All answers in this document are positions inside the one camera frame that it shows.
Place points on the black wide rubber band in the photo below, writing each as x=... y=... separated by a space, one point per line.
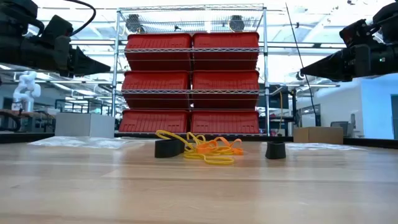
x=275 y=151
x=168 y=149

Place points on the brown cardboard box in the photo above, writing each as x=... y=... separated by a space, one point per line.
x=317 y=135

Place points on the black aluminium table frame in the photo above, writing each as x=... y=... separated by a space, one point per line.
x=18 y=137

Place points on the black monitor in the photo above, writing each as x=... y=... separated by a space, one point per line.
x=276 y=99

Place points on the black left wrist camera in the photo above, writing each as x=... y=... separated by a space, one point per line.
x=56 y=28

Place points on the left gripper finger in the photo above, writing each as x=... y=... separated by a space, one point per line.
x=90 y=63

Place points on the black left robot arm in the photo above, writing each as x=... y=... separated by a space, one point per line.
x=12 y=46

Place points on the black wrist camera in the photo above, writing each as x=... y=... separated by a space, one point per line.
x=357 y=32
x=56 y=28

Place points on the white rectangular box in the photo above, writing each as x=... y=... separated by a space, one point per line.
x=84 y=126

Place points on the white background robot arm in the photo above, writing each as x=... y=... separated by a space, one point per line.
x=26 y=90

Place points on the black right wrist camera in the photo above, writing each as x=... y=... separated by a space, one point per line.
x=357 y=32

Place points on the background workbench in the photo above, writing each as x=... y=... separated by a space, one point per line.
x=34 y=115

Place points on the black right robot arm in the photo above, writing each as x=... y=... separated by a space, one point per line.
x=388 y=25

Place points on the yellow rubber band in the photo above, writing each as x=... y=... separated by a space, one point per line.
x=160 y=133
x=220 y=162
x=196 y=154

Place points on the orange rubber band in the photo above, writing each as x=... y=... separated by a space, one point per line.
x=237 y=152
x=206 y=149

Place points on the gray monitor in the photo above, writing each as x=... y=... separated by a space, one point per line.
x=340 y=126

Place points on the red plastic bin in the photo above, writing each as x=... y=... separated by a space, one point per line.
x=225 y=59
x=225 y=123
x=152 y=121
x=158 y=60
x=225 y=81
x=155 y=81

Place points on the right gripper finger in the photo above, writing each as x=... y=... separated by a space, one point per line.
x=326 y=70

